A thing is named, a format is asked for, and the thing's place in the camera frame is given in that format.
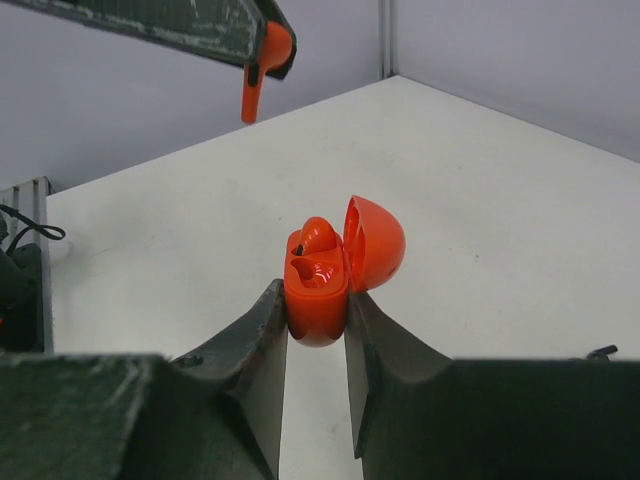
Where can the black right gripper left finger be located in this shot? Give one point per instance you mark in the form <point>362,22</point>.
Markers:
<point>212,413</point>

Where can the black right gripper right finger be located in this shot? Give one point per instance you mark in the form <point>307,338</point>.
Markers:
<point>418,414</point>

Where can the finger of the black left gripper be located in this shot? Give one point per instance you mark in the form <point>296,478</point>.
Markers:
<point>280,45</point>
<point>225,31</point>

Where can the red earbud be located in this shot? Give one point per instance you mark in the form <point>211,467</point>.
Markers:
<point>317,235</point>
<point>252,87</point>

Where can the red round charging case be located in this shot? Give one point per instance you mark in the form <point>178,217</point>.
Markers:
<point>369,253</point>

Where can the aluminium frame post left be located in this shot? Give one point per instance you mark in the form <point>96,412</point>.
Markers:
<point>387,38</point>

